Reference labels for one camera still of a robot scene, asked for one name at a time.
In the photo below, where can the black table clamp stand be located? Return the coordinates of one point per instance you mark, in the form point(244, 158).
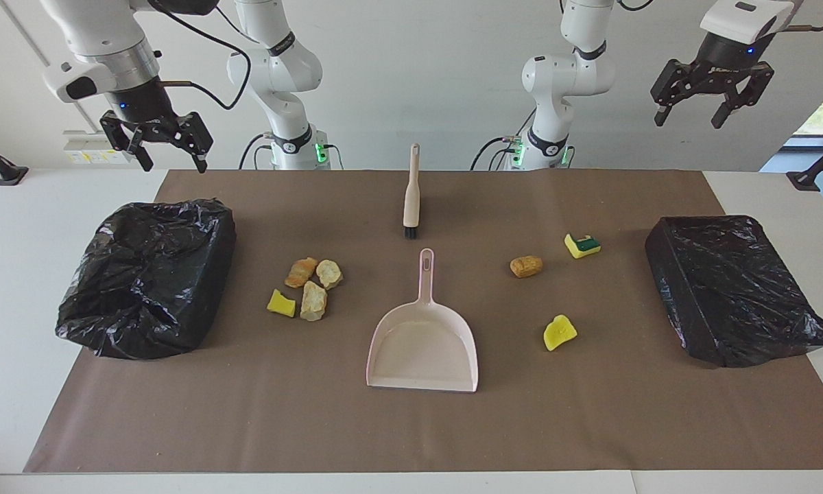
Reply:
point(813, 175)
point(3, 173)

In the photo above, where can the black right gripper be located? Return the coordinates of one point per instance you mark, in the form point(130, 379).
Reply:
point(144, 103)

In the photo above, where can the yellow and green sponge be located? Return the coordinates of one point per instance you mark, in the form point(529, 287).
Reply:
point(581, 246)

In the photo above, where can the rounded beige rock piece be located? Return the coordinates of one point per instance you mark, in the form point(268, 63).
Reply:
point(329, 274)

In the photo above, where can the boxy black bag bin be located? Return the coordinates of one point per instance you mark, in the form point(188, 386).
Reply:
point(734, 288)

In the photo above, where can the brown paper table mat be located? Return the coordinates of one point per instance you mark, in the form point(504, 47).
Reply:
point(384, 432)

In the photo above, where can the pink plastic dustpan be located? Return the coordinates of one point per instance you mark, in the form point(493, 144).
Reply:
point(422, 350)

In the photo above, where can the white wall socket box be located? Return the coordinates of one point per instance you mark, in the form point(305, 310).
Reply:
point(92, 147)

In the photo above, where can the long beige rock piece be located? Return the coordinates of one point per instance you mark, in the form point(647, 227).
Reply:
point(313, 302)

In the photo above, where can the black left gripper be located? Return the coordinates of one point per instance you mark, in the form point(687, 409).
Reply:
point(727, 58)

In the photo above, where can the yellow sponge piece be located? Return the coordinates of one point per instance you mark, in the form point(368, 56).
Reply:
point(281, 304)
point(559, 333)

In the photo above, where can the beige hand brush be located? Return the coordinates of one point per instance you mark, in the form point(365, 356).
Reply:
point(411, 199)

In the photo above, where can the crumpled black bag bin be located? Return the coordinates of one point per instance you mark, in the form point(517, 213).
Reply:
point(144, 281)

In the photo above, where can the orange striped rock piece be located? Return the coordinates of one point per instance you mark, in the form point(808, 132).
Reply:
point(301, 273)

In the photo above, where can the brown cork-like piece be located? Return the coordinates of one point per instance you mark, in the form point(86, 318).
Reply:
point(526, 267)

